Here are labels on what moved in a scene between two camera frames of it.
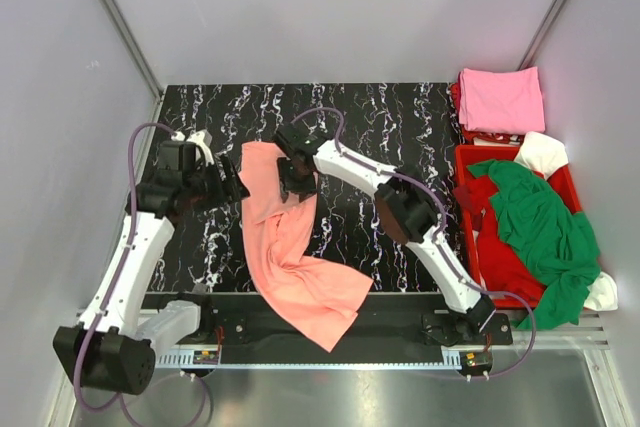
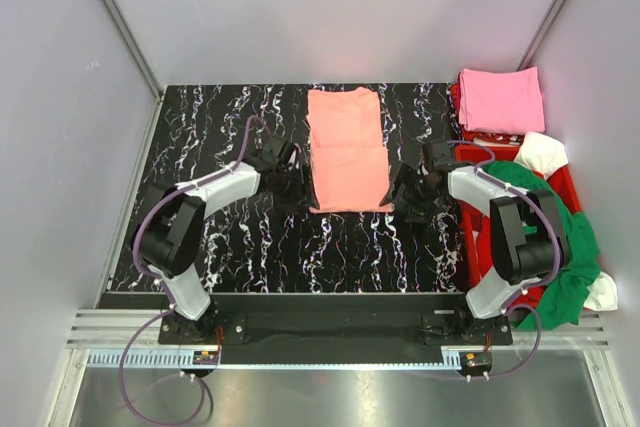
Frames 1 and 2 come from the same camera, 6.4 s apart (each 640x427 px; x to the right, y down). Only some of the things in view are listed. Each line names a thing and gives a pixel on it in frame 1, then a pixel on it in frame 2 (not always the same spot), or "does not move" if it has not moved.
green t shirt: [557, 242] does not move
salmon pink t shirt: [315, 298] → [349, 160]
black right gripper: [287, 185] → [421, 211]
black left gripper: [235, 188] → [301, 193]
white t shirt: [542, 153] does not move
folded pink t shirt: [505, 100] does not move
